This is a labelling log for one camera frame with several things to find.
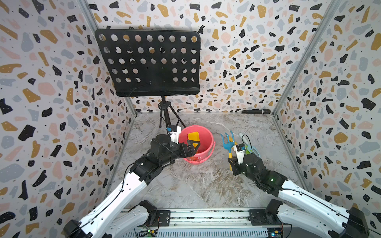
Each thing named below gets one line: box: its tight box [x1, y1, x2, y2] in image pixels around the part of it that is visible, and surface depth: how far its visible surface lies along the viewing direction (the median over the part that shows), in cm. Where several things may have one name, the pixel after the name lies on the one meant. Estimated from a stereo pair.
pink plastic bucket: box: [181, 124, 216, 165], surface depth 89 cm
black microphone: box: [241, 108, 272, 115], surface depth 127 cm
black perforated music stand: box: [94, 28, 201, 129], surface depth 69 cm
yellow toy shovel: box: [187, 131, 200, 149], surface depth 96 cm
